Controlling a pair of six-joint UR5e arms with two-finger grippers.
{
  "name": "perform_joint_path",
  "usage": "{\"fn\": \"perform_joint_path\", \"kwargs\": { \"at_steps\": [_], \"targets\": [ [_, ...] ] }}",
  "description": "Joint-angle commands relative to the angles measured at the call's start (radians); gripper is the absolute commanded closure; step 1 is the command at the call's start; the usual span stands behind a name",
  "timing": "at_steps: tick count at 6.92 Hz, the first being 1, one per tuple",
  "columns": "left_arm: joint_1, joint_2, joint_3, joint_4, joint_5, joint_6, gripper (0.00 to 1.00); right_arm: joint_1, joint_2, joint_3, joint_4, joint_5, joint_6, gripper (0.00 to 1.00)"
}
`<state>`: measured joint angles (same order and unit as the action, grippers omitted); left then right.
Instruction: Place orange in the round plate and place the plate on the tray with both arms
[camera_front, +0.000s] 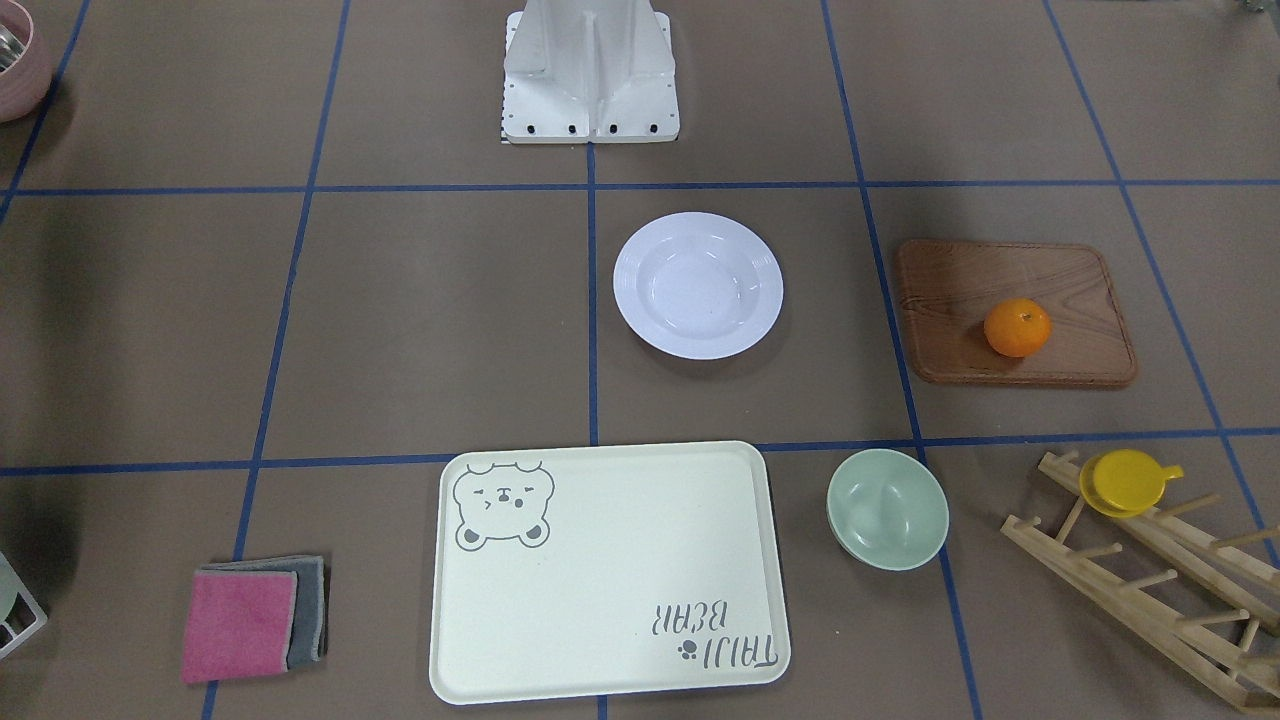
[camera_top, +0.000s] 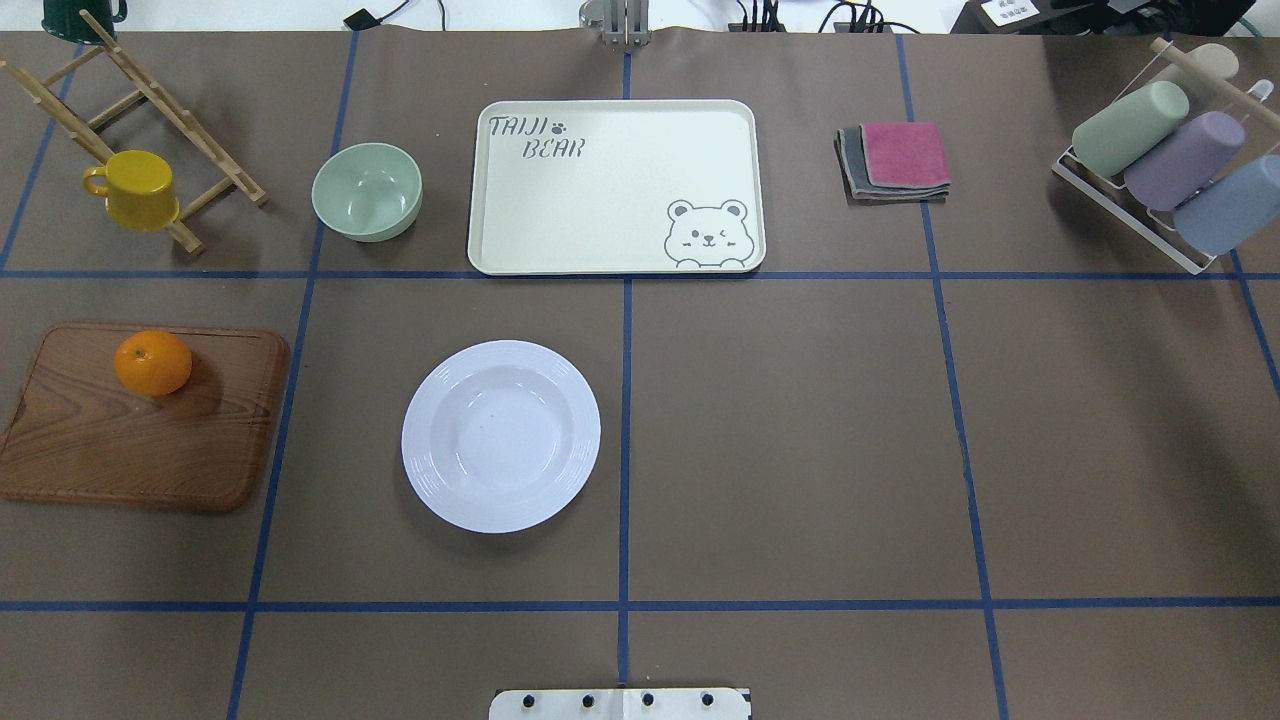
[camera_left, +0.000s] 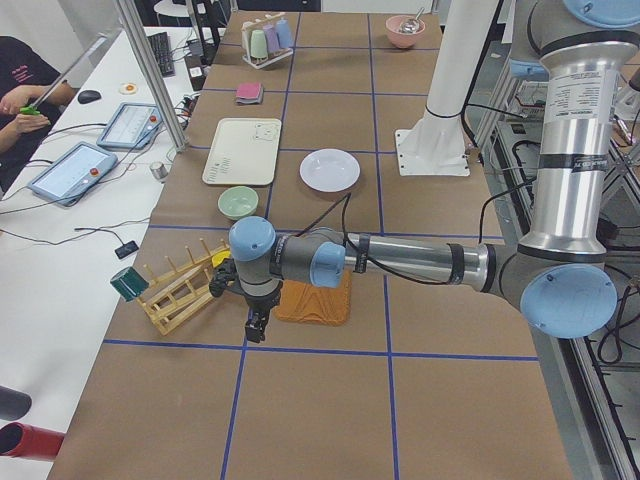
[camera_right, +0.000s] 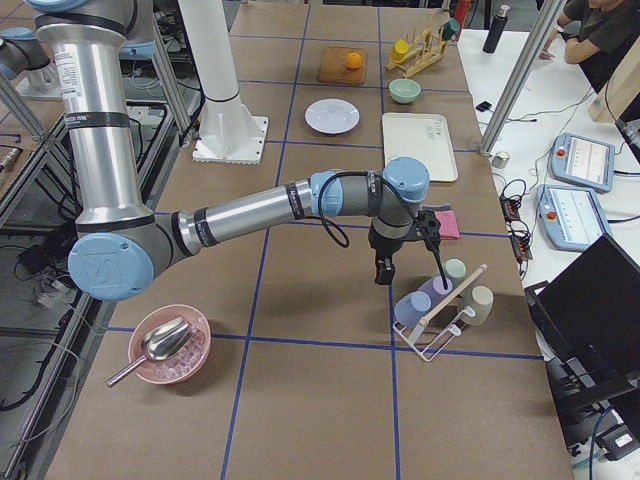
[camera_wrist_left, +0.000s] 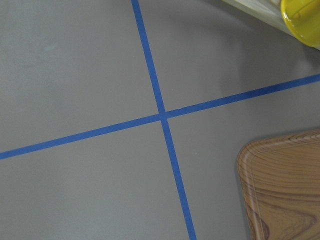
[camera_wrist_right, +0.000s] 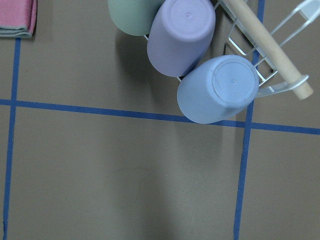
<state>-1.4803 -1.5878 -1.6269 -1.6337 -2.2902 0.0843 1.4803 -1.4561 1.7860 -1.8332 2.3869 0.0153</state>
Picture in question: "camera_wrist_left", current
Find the yellow mug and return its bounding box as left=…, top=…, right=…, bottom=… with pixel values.
left=280, top=0, right=320, bottom=48

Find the wooden dish rack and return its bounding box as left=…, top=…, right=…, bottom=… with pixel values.
left=222, top=0, right=320, bottom=51

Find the brown wooden tray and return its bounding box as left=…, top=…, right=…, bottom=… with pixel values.
left=237, top=129, right=320, bottom=240

